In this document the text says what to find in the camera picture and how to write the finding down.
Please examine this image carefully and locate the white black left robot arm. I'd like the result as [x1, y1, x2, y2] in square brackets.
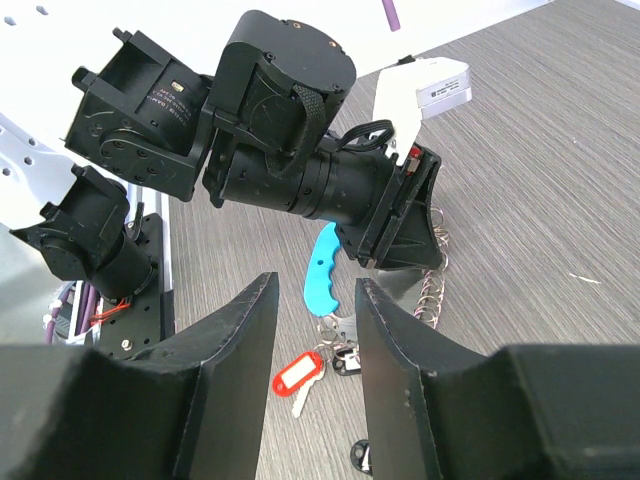
[1, 10, 443, 300]

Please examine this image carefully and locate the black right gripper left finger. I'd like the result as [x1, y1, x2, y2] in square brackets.
[1, 272, 279, 479]

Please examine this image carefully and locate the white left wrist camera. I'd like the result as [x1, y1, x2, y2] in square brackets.
[372, 57, 472, 167]

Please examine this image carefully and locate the black tag key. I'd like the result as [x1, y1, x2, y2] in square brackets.
[332, 348, 361, 376]
[350, 439, 373, 476]

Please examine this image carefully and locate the black tag key on organizer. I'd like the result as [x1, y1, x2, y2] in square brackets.
[332, 348, 361, 376]

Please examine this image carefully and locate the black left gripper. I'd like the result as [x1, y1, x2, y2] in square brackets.
[358, 147, 443, 270]

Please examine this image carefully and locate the red key tag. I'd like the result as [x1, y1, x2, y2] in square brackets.
[271, 350, 326, 419]

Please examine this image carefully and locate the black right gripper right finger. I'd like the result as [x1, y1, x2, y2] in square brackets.
[355, 279, 639, 479]

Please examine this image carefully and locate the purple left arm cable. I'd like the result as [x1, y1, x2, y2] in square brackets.
[380, 0, 403, 33]

